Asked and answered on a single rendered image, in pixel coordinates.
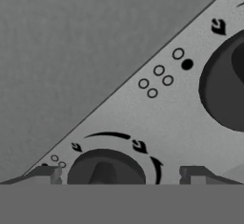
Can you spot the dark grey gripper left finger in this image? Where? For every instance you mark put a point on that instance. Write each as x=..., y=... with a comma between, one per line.
x=41, y=175

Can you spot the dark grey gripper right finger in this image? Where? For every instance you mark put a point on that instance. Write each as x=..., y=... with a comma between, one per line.
x=197, y=176

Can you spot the grey stove control panel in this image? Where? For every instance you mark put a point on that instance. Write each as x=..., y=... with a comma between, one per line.
x=165, y=119

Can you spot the black stove knob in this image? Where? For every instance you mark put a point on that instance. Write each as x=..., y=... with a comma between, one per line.
x=225, y=81
x=106, y=169

